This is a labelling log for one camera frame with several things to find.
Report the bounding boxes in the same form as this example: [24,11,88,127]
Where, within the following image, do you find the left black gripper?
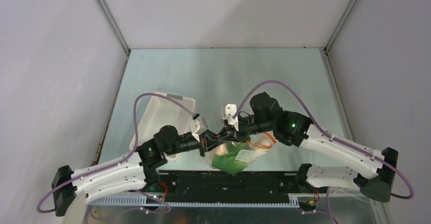
[165,128,227,156]

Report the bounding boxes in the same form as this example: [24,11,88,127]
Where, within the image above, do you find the green bok choy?
[210,141,257,175]

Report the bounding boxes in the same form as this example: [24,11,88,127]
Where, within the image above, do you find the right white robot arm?
[221,92,398,203]

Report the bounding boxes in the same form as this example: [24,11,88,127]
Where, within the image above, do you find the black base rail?
[141,170,315,205]

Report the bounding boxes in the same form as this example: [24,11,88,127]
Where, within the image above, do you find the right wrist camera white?
[220,104,239,131]

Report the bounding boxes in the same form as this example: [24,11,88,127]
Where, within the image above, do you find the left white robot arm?
[51,125,227,216]

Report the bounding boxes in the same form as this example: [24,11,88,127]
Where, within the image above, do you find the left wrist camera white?
[190,114,208,143]

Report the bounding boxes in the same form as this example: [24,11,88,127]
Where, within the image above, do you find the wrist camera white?
[190,114,208,143]
[220,104,239,131]

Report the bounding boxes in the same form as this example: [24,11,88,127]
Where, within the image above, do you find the clear zip top bag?
[204,133,276,175]

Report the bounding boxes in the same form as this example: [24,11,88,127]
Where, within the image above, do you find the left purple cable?
[36,92,198,214]

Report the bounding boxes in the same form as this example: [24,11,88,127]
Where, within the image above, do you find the small beige mushroom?
[213,144,229,156]

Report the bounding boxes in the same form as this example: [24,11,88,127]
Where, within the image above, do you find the white perforated plastic basket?
[138,92,196,146]

